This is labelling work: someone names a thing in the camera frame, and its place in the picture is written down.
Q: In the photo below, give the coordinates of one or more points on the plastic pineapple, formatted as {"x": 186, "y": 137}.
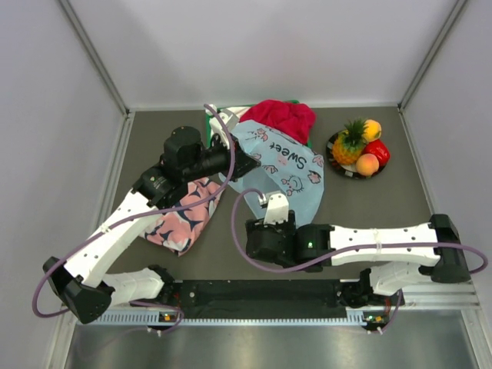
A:
{"x": 350, "y": 142}

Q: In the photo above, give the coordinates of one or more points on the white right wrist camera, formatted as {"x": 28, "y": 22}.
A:
{"x": 276, "y": 206}

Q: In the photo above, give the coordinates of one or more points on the slotted cable duct rail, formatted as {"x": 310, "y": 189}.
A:
{"x": 166, "y": 319}

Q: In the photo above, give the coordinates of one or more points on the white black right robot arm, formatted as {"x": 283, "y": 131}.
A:
{"x": 428, "y": 252}

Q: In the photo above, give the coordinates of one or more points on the red crumpled cloth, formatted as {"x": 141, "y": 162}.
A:
{"x": 292, "y": 118}

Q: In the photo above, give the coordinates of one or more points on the pink patterned cloth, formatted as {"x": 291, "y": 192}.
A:
{"x": 179, "y": 230}

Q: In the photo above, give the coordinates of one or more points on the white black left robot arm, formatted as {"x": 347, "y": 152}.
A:
{"x": 82, "y": 282}

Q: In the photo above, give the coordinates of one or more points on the black patterned plate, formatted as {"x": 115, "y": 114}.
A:
{"x": 348, "y": 171}

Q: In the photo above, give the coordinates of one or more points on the white cloth in tray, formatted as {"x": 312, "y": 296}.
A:
{"x": 232, "y": 115}

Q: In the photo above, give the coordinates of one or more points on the yellow orange mango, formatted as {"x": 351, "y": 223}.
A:
{"x": 372, "y": 130}

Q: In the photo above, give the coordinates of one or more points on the light blue cartoon plastic bag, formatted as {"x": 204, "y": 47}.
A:
{"x": 286, "y": 166}

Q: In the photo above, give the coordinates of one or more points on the orange peach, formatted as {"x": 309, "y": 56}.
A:
{"x": 367, "y": 165}

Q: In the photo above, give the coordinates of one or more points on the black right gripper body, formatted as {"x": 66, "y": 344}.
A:
{"x": 279, "y": 228}

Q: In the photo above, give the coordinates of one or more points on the red bell pepper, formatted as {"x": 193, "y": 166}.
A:
{"x": 379, "y": 150}

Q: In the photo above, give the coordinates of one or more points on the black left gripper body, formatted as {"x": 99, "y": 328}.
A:
{"x": 218, "y": 159}

